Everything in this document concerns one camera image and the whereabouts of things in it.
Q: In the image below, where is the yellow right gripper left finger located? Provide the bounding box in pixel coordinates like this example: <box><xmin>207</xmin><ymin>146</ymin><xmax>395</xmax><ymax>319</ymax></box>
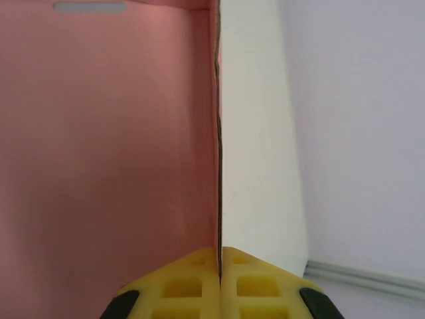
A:
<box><xmin>101</xmin><ymin>246</ymin><xmax>221</xmax><ymax>319</ymax></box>

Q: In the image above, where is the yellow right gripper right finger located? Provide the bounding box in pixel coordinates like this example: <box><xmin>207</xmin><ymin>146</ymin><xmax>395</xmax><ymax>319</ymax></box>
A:
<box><xmin>219</xmin><ymin>246</ymin><xmax>346</xmax><ymax>319</ymax></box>

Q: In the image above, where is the pink paper box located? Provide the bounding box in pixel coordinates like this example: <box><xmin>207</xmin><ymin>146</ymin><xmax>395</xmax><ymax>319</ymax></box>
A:
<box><xmin>0</xmin><ymin>0</ymin><xmax>310</xmax><ymax>319</ymax></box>

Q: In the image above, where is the grey metal frame rail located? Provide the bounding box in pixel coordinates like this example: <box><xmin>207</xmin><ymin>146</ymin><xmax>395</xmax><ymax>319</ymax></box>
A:
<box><xmin>303</xmin><ymin>259</ymin><xmax>425</xmax><ymax>297</ymax></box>

